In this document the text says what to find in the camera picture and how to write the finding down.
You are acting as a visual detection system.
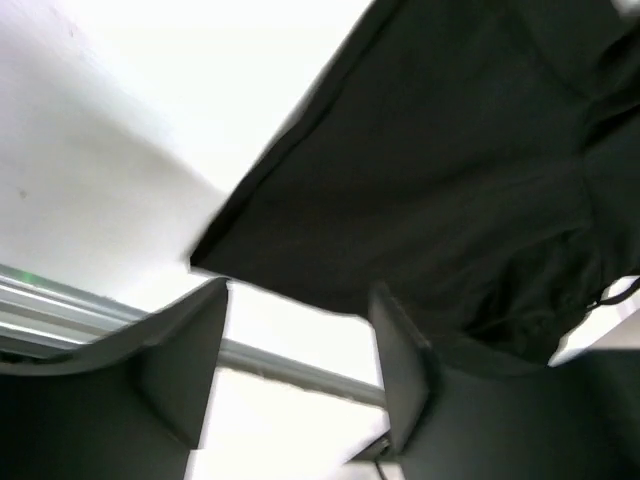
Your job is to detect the aluminium frame rail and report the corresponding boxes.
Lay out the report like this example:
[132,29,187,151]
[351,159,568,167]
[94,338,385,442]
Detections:
[1,265,385,407]

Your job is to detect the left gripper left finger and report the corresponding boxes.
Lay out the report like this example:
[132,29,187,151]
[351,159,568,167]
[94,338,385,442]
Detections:
[1,278,228,480]

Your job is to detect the black shorts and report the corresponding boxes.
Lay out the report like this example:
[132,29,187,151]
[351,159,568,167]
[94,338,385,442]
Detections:
[190,1,639,363]

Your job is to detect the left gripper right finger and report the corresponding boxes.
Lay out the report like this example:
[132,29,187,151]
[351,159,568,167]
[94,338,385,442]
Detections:
[369,285,639,479]

